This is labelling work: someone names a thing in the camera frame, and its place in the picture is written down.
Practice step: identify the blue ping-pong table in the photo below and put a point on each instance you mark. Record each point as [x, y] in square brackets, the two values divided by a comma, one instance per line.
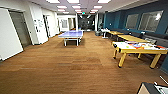
[71, 34]

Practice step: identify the small white table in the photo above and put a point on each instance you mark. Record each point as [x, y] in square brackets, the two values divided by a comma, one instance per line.
[105, 30]

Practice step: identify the green exit sign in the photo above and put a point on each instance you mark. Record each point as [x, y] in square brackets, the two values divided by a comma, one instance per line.
[84, 13]

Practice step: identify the white ceiling light panel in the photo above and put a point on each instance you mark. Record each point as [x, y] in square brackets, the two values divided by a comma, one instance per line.
[53, 1]
[104, 1]
[97, 6]
[72, 1]
[79, 6]
[61, 6]

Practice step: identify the yellow game table white top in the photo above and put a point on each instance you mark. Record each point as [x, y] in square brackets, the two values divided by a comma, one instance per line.
[140, 48]

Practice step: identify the grey double door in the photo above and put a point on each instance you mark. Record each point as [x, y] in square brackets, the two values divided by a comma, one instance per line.
[20, 28]

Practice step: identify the green foosball table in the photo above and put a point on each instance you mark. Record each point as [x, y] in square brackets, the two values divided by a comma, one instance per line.
[151, 88]

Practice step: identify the white papers on wall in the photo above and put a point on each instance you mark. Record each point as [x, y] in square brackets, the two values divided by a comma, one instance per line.
[40, 24]

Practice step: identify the window in blue wall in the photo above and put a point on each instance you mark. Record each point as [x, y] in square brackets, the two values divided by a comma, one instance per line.
[131, 21]
[150, 20]

